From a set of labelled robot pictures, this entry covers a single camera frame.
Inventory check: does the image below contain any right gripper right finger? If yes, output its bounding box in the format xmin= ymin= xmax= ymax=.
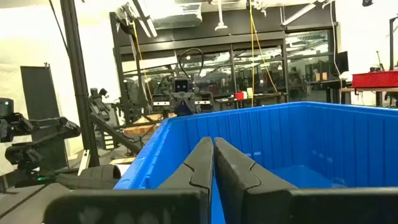
xmin=213 ymin=136 xmax=398 ymax=224

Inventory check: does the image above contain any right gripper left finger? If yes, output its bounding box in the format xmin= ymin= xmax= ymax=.
xmin=43 ymin=136 xmax=215 ymax=224

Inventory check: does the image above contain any black rubber slide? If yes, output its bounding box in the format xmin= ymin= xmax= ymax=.
xmin=55 ymin=164 xmax=123 ymax=190

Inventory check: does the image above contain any blue plastic bin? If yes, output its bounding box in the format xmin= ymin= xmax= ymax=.
xmin=113 ymin=101 xmax=398 ymax=224

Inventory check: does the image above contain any red storage bin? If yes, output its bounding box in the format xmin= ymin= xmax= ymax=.
xmin=352 ymin=70 xmax=398 ymax=89

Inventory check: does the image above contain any black workbench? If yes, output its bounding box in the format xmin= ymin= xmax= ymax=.
xmin=214 ymin=92 xmax=287 ymax=109

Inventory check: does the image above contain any white pendant fixture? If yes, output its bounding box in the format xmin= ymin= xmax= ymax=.
xmin=214 ymin=0 xmax=229 ymax=32

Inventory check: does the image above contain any black panel board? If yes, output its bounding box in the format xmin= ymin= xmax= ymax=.
xmin=20 ymin=63 xmax=70 ymax=171

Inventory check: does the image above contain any black monitor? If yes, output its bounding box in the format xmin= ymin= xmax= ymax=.
xmin=335 ymin=51 xmax=349 ymax=75

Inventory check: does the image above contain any wooden workbench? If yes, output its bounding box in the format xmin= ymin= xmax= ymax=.
xmin=340 ymin=86 xmax=398 ymax=108

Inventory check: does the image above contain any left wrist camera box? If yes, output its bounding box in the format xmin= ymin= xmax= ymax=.
xmin=174 ymin=77 xmax=190 ymax=93

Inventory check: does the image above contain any black camera cable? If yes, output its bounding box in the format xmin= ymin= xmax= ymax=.
xmin=178 ymin=47 xmax=205 ymax=82

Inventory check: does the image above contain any yellow hanging cable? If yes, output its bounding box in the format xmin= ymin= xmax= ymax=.
xmin=248 ymin=0 xmax=278 ymax=107
xmin=132 ymin=21 xmax=154 ymax=103

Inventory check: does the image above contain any silver air duct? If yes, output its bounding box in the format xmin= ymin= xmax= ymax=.
xmin=151 ymin=0 xmax=203 ymax=30

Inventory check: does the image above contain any black aluminium frame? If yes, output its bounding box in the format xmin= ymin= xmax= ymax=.
xmin=48 ymin=0 xmax=142 ymax=169

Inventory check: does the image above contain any black table camera mount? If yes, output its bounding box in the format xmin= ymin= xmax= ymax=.
xmin=0 ymin=98 xmax=82 ymax=188

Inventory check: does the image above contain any white hanging cable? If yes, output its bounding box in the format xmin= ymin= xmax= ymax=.
xmin=328 ymin=0 xmax=343 ymax=91

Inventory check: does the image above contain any black upright post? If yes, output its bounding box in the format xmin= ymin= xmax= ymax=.
xmin=389 ymin=17 xmax=398 ymax=71

